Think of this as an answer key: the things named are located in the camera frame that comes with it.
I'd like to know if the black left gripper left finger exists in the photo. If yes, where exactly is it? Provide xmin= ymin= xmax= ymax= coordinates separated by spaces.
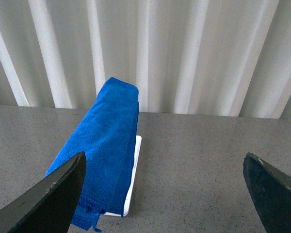
xmin=0 ymin=152 xmax=86 ymax=233

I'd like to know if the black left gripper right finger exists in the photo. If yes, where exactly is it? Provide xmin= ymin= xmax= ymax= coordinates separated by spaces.
xmin=243 ymin=153 xmax=291 ymax=233

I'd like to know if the blue microfiber cloth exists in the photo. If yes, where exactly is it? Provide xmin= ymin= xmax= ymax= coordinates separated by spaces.
xmin=48 ymin=77 xmax=139 ymax=230

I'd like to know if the white towel rack stand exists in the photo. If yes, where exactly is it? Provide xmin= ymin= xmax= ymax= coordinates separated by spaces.
xmin=103 ymin=135 xmax=143 ymax=217

